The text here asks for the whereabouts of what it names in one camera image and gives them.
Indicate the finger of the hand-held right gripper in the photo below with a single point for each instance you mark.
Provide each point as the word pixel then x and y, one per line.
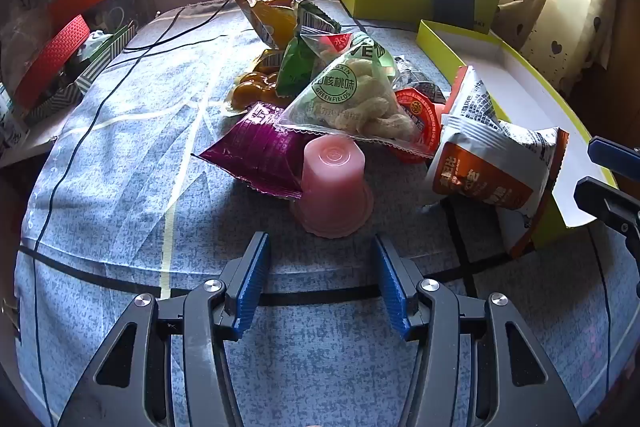
pixel 615 153
pixel 607 202

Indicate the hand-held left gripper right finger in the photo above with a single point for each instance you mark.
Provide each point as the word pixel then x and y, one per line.
pixel 392 287

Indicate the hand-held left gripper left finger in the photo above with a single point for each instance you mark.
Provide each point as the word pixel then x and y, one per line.
pixel 252 287

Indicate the yellow-green box tray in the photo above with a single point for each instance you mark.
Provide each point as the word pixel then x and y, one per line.
pixel 525 72

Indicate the pink jelly cup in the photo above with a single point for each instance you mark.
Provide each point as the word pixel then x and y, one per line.
pixel 330 177

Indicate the purple snack packet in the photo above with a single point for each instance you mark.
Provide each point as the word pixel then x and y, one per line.
pixel 255 152

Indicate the orange and white snack packet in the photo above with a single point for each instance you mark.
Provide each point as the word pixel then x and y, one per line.
pixel 480 157

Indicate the red jelly cup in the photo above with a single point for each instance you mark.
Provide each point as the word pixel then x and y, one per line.
pixel 420 112

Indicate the clear triangular snack bag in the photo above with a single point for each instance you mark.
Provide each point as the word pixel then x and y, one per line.
pixel 360 97

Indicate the clear packet of dark nuts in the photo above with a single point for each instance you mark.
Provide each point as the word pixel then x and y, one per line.
pixel 417 74

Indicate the green snack packet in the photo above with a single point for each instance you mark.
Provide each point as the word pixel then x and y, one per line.
pixel 295 67

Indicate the yellow-orange snack packet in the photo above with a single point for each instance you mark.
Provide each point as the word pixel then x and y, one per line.
pixel 272 19

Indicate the blue-grey checked blanket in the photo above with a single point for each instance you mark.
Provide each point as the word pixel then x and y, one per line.
pixel 125 157

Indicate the gold snack bar packet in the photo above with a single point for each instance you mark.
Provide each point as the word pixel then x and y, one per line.
pixel 270 59

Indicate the striped box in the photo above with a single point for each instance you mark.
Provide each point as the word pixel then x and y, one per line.
pixel 95 67

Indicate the pale green plastic bag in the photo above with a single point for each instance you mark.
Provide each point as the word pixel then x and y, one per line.
pixel 99 39

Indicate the white bottle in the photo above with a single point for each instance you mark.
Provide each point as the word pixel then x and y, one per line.
pixel 11 122

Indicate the red woven box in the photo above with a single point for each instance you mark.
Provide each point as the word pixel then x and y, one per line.
pixel 55 52

